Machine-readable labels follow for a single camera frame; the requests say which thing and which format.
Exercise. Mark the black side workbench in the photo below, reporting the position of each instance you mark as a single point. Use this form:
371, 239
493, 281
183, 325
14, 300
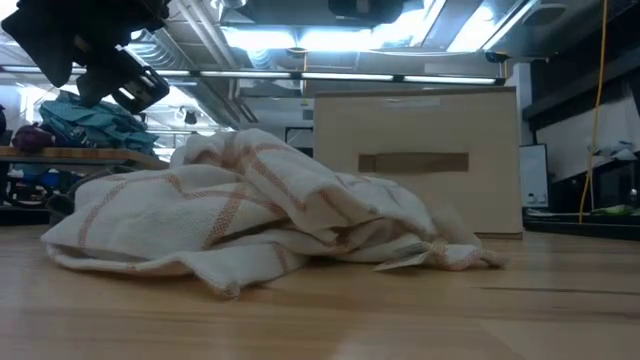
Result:
580, 227

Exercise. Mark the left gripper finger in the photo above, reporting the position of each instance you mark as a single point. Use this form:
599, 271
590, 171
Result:
45, 45
97, 82

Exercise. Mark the maroon cloth bundle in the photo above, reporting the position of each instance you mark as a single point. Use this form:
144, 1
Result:
32, 139

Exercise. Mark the blue storage crate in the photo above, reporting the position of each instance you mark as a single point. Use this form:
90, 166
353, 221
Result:
62, 178

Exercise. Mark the blue-grey waffle towel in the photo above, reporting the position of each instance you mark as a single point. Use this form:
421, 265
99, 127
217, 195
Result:
60, 205

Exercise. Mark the black metal frame stand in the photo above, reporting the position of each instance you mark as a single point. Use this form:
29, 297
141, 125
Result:
295, 129

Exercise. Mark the beige fabric storage box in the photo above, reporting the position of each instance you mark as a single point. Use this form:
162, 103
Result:
425, 130

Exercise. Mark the teal cloth pile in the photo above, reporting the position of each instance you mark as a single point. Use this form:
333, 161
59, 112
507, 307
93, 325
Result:
95, 127

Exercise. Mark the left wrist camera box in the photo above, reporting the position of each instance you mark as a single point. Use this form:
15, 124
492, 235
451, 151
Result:
142, 90

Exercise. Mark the grey wall plate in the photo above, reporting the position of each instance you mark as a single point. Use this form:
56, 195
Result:
308, 114

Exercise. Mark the white panel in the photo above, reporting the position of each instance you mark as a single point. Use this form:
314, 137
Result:
534, 175

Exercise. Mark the dark bulky object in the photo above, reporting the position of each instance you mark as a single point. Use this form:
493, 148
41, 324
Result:
3, 125

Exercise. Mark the round ceiling speaker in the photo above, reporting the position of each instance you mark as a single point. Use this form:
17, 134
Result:
545, 15

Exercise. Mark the white towel orange stripes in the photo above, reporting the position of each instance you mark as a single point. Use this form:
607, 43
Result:
200, 210

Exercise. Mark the black ceiling spotlight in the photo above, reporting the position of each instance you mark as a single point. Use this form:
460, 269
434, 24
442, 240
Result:
190, 117

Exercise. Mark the wooden workbench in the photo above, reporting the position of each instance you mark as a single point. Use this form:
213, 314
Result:
75, 156

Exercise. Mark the white crumpled cloth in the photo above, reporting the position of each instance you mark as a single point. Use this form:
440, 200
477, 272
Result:
617, 150

